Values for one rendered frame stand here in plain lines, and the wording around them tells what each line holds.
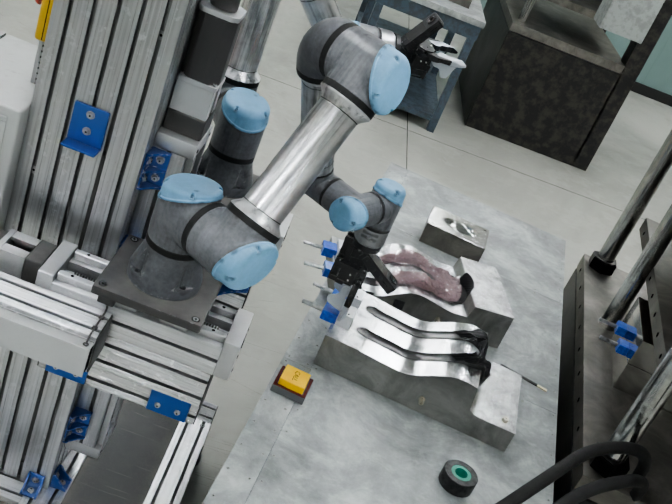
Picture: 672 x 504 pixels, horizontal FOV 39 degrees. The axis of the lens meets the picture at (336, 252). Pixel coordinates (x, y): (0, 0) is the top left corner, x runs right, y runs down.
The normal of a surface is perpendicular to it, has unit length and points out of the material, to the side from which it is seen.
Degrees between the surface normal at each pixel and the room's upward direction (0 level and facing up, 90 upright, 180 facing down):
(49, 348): 90
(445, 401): 90
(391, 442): 0
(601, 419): 0
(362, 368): 90
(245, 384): 0
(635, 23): 90
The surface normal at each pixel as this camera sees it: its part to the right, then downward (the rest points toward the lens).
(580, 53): -0.07, 0.48
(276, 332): 0.35, -0.81
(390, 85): 0.78, 0.45
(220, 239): -0.36, -0.25
